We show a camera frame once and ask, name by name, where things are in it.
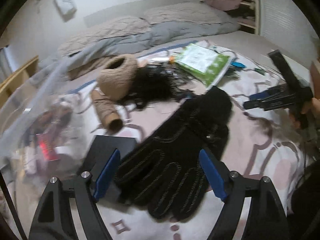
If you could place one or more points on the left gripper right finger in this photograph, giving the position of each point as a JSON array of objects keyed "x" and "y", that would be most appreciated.
[{"x": 266, "y": 217}]

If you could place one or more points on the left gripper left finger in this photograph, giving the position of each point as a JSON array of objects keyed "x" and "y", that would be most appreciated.
[{"x": 53, "y": 216}]

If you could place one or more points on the green dotted wipes pack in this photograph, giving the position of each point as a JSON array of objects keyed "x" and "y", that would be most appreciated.
[{"x": 206, "y": 65}]

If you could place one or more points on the black knit glove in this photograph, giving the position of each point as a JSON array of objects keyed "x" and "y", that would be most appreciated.
[{"x": 163, "y": 172}]

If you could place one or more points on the black feather hair clip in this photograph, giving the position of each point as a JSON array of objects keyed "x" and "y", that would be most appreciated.
[{"x": 157, "y": 83}]

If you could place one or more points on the pink patterned blanket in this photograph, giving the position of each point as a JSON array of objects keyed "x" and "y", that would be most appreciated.
[{"x": 260, "y": 143}]

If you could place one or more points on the clear plastic storage bin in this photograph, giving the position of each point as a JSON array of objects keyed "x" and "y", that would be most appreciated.
[{"x": 49, "y": 86}]

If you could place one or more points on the brown yarn cardboard spool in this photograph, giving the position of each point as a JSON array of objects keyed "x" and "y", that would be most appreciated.
[{"x": 106, "y": 112}]

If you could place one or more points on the right beige pillow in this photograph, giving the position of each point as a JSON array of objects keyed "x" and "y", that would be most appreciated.
[{"x": 198, "y": 13}]

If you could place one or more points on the beige pillow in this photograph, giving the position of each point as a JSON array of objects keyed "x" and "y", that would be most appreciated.
[
  {"x": 117, "y": 27},
  {"x": 198, "y": 13}
]

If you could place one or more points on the grey duvet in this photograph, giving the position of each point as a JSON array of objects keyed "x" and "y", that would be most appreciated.
[{"x": 150, "y": 38}]

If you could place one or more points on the wooden side shelf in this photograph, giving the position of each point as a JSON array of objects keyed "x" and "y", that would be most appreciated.
[{"x": 18, "y": 78}]

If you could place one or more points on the beige fleece hat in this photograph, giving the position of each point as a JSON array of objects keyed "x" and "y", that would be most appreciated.
[{"x": 116, "y": 78}]

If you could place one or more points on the left beige pillow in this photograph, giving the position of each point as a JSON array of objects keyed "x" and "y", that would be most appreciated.
[{"x": 117, "y": 27}]

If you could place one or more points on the white hanging tissue bag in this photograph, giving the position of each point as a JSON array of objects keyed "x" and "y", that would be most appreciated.
[{"x": 66, "y": 7}]

